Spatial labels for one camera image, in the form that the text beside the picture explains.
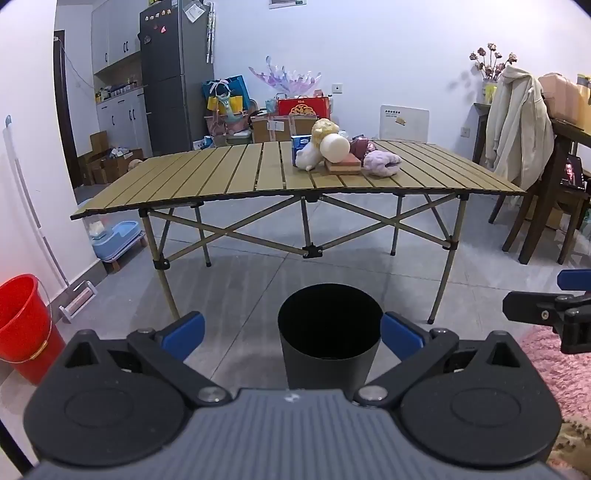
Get purple paper decoration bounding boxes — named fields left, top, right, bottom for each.
left=249, top=56, right=322, bottom=99

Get dark grey refrigerator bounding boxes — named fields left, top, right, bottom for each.
left=139, top=0, right=216, bottom=158

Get black trash bin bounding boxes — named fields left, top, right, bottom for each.
left=278, top=285, right=384, bottom=391

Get purple plush cloth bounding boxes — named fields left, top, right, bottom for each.
left=362, top=150, right=402, bottom=179

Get yellow white sheep plush toy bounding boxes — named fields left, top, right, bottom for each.
left=295, top=119, right=345, bottom=172

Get white rectangular panel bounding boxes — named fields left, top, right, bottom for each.
left=380, top=105, right=431, bottom=144

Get blue plastic container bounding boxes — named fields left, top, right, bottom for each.
left=90, top=220, right=147, bottom=265

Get tan slatted folding table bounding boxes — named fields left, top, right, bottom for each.
left=70, top=140, right=527, bottom=325

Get pink fluffy rug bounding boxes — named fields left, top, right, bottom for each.
left=513, top=325, right=591, bottom=467

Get dark wooden door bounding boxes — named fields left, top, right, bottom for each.
left=53, top=30, right=80, bottom=189

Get red plastic bucket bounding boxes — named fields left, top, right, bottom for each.
left=0, top=274, right=68, bottom=386

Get yellow bag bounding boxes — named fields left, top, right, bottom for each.
left=575, top=73, right=591, bottom=131

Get white foam block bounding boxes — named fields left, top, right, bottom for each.
left=320, top=134, right=351, bottom=162

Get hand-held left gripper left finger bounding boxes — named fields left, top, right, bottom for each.
left=65, top=311, right=233, bottom=408

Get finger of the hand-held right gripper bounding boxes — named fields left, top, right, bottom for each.
left=557, top=269, right=591, bottom=291
left=502, top=290, right=591, bottom=354

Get open cardboard boxes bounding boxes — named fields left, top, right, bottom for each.
left=82, top=131, right=145, bottom=186

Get small blue carton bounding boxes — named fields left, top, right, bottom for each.
left=291, top=135, right=315, bottom=167

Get framed photo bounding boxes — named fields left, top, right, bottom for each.
left=560, top=156, right=588, bottom=188

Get pink bag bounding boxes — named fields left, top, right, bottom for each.
left=538, top=72, right=583, bottom=126

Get taped cardboard box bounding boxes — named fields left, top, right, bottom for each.
left=250, top=114, right=319, bottom=144

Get blue gift bag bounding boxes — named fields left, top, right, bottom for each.
left=202, top=75, right=251, bottom=121

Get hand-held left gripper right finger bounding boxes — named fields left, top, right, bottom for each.
left=353, top=311, right=526, bottom=409

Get red gift box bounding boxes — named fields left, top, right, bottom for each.
left=277, top=95, right=333, bottom=119

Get cream hoodie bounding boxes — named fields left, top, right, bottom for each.
left=485, top=66, right=556, bottom=191

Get white kitchen cabinets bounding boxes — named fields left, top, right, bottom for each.
left=91, top=0, right=153, bottom=158

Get pink layered sponge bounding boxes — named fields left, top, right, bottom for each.
left=324, top=153, right=362, bottom=175

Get white mop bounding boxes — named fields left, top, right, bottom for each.
left=2, top=115, right=98, bottom=324

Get dried flower bouquet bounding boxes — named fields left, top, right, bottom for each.
left=470, top=43, right=518, bottom=82

